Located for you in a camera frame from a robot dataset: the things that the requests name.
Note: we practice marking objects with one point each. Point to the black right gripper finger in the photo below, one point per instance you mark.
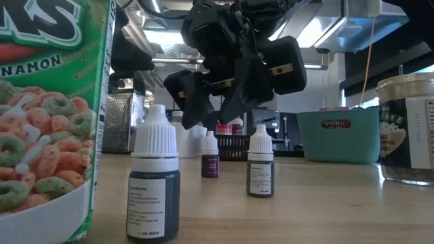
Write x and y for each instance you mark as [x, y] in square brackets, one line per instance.
[247, 88]
[196, 101]

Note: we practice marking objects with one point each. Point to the red food colouring bottle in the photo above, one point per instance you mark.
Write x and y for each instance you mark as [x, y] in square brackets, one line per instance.
[237, 127]
[223, 129]

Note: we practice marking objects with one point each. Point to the white plastic bin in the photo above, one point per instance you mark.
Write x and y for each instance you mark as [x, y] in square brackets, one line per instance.
[190, 142]

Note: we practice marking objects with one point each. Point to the small black plastic basket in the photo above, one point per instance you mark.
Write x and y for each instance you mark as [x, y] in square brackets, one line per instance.
[234, 147]

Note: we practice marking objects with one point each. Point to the small purple dropper bottle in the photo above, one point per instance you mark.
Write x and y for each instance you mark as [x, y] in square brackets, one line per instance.
[210, 162]

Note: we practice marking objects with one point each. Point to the teal plastic bin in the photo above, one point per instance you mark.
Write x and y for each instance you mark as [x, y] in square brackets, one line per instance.
[339, 142]

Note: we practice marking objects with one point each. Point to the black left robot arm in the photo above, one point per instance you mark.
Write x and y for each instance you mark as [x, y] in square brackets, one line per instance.
[130, 51]

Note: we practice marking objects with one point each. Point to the dark background workstation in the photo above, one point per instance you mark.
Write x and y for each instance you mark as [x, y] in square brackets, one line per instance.
[271, 125]

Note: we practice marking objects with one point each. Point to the long linear ceiling light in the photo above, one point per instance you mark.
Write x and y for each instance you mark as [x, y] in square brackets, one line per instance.
[176, 61]

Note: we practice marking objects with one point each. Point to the green cereal box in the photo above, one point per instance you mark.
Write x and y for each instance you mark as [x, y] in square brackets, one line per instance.
[51, 101]

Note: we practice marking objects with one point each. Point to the pale overhead duct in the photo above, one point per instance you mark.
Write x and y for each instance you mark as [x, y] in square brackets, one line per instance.
[356, 32]

